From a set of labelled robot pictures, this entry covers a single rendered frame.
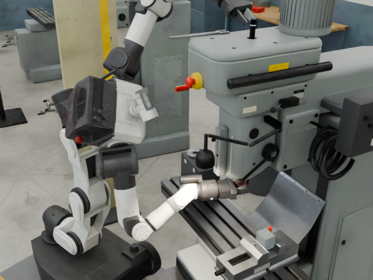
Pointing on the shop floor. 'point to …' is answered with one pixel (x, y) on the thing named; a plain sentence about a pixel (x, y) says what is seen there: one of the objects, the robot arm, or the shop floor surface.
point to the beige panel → (86, 51)
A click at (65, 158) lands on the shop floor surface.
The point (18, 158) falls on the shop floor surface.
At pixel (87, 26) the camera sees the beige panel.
